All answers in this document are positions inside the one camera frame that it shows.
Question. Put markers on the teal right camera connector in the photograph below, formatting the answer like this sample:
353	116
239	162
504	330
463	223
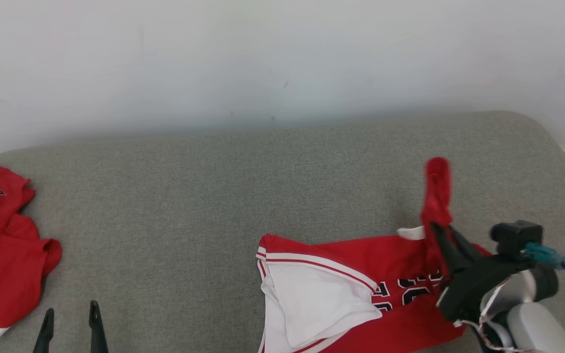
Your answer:
542	254

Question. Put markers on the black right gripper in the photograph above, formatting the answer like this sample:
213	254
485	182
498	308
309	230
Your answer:
478	284

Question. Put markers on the red shorts with white stripes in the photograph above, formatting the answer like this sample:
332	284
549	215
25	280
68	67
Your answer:
3	274

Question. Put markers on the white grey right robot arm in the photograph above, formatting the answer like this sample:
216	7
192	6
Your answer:
537	328

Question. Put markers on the red basketball jersey number 23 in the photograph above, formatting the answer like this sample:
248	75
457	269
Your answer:
321	299

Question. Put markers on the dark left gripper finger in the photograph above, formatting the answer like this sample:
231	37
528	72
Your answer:
97	333
44	338

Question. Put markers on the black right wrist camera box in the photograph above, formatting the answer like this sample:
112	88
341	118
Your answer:
515	238

